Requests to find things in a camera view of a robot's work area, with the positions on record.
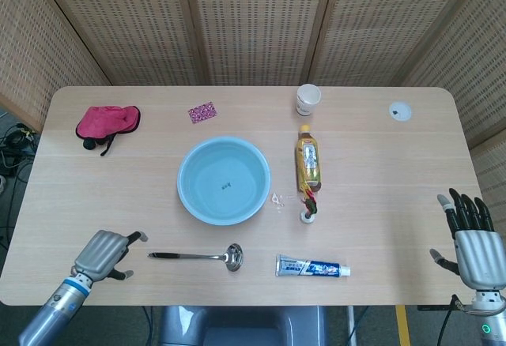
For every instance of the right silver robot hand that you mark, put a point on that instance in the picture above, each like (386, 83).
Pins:
(474, 255)

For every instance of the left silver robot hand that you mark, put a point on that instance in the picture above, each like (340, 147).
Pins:
(97, 254)

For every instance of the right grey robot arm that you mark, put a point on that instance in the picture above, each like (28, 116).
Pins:
(489, 314)

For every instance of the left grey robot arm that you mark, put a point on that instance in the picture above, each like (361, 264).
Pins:
(51, 309)

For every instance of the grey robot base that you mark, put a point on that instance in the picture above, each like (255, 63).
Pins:
(245, 326)

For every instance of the light blue plastic basin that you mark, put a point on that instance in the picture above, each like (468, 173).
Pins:
(223, 181)

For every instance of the pink and black cloth pouch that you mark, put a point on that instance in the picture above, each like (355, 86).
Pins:
(106, 122)

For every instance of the white blue toothpaste tube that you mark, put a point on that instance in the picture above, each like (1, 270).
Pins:
(308, 269)

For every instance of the small colourful tassel ornament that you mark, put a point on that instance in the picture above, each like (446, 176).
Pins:
(308, 207)

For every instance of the pink patterned card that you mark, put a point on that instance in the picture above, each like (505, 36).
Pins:
(203, 112)

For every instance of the clear plastic wrapper scrap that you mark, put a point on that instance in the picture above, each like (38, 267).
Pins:
(278, 200)

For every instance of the yellow tea drink bottle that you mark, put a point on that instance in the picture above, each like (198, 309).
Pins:
(307, 158)

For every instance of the white paper cup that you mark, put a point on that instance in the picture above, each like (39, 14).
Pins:
(307, 100)

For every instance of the woven folding screen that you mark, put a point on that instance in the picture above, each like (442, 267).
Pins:
(253, 22)

